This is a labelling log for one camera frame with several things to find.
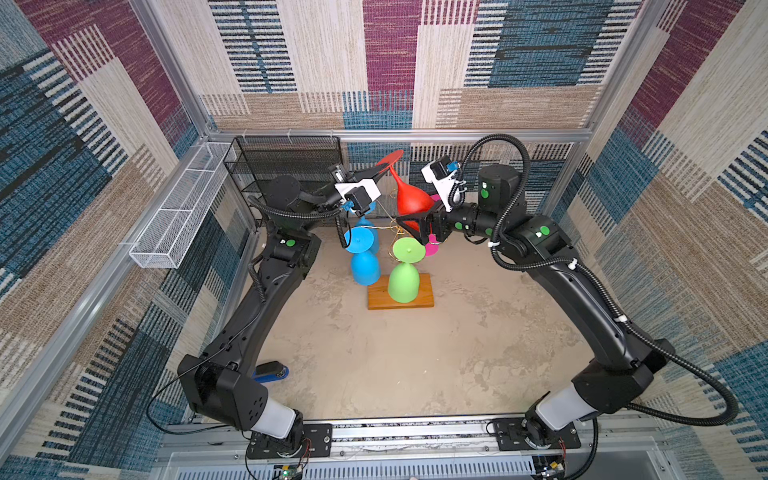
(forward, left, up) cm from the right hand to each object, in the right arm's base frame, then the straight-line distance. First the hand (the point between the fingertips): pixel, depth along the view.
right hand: (416, 212), depth 64 cm
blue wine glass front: (-1, +12, -16) cm, 20 cm away
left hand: (+2, +7, +12) cm, 14 cm away
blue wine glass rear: (+11, +13, -14) cm, 22 cm away
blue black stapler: (-19, +40, -40) cm, 60 cm away
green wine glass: (-5, +2, -17) cm, 18 cm away
